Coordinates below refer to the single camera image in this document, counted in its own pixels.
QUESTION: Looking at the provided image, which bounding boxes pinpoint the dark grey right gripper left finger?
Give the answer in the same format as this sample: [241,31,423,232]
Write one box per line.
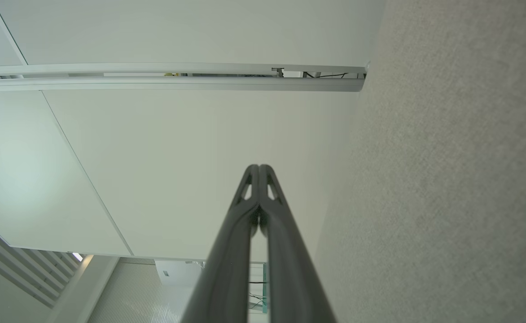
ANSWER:
[180,164,260,323]

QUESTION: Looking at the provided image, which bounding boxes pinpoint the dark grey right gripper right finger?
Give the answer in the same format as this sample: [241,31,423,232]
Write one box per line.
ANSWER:
[259,164,337,323]

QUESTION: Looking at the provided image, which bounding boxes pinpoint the glass desk panel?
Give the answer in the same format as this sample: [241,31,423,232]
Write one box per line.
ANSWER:
[248,262,269,314]

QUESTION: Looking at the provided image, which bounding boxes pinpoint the white slatted louvers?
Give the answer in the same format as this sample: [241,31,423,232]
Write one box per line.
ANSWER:
[0,214,84,308]

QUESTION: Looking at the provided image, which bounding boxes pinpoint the white wall box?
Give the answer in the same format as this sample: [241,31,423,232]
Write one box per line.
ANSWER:
[155,259,206,288]

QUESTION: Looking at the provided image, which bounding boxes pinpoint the white partition rail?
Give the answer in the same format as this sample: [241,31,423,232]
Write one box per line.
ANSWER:
[0,62,368,93]

